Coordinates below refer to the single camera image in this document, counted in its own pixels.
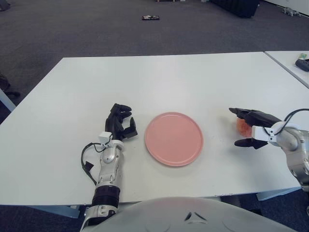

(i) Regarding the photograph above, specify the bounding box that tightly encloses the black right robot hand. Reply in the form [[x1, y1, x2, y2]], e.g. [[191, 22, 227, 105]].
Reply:
[[228, 107, 284, 149]]

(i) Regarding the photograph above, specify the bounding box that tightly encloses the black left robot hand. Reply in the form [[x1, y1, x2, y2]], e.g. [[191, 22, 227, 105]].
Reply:
[[105, 103, 138, 142]]

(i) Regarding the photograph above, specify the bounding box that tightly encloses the red yellow apple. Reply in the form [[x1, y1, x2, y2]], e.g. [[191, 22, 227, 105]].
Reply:
[[235, 117, 253, 137]]

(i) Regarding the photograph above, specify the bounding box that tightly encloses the pink round plate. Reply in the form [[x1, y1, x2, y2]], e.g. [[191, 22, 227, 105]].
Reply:
[[144, 112, 204, 168]]

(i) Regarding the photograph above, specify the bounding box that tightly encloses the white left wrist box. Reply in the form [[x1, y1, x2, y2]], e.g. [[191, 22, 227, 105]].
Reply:
[[98, 131, 113, 147]]

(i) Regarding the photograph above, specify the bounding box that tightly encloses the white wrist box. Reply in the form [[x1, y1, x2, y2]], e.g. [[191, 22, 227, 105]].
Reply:
[[98, 131, 113, 147], [252, 125, 276, 144]]

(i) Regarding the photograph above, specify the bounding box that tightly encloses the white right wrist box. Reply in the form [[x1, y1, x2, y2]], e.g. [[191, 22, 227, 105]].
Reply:
[[252, 125, 276, 144]]

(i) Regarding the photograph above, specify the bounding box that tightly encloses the dark grey handheld controller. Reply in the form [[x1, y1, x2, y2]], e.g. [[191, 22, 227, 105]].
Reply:
[[295, 58, 309, 72]]

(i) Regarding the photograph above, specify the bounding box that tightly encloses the grey robot torso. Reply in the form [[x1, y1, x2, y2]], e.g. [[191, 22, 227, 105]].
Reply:
[[83, 197, 302, 232]]

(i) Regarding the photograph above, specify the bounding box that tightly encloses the small grey floor robot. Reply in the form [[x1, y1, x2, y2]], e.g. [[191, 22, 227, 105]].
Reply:
[[281, 7, 301, 17]]

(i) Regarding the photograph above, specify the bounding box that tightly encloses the white furniture panel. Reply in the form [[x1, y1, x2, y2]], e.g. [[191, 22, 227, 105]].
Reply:
[[0, 87, 16, 113]]

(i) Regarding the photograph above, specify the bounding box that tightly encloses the black cabinet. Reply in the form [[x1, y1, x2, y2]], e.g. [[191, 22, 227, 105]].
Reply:
[[209, 0, 261, 18]]

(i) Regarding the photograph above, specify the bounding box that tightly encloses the dark chair base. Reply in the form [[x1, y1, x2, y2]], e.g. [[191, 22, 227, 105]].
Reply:
[[0, 72, 21, 97]]

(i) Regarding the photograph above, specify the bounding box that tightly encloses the dark grey floor object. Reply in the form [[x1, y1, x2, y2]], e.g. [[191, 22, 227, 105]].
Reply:
[[0, 0, 12, 12]]

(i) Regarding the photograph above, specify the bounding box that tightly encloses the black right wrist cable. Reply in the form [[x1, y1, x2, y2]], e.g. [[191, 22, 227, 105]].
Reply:
[[265, 108, 309, 136]]

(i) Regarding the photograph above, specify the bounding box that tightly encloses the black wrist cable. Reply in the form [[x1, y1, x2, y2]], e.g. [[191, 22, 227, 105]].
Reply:
[[265, 108, 309, 136], [81, 142, 107, 186]]

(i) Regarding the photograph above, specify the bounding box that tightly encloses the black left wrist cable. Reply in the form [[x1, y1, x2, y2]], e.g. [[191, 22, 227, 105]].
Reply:
[[81, 142, 107, 186]]

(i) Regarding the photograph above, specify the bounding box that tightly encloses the white table frame beam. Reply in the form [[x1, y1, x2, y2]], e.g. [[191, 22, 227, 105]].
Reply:
[[255, 186, 302, 201]]

